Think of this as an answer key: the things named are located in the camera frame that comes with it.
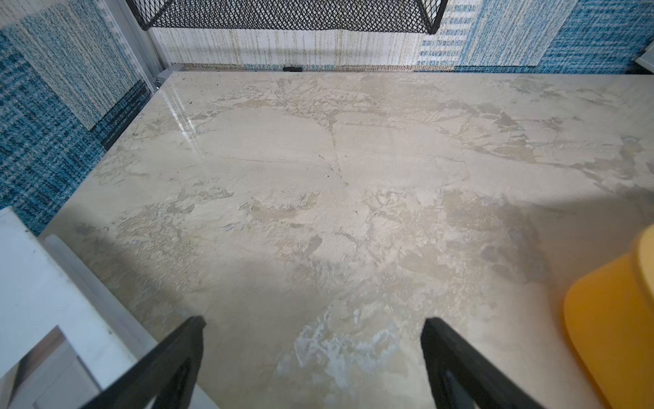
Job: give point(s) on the black wire mesh shelf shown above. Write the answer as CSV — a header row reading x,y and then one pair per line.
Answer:
x,y
403,16

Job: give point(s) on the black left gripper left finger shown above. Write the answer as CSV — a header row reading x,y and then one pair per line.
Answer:
x,y
165,377

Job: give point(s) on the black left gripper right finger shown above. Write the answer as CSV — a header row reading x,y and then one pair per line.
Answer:
x,y
461,377

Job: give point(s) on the yellow plastic storage box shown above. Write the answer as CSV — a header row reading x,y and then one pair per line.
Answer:
x,y
608,317

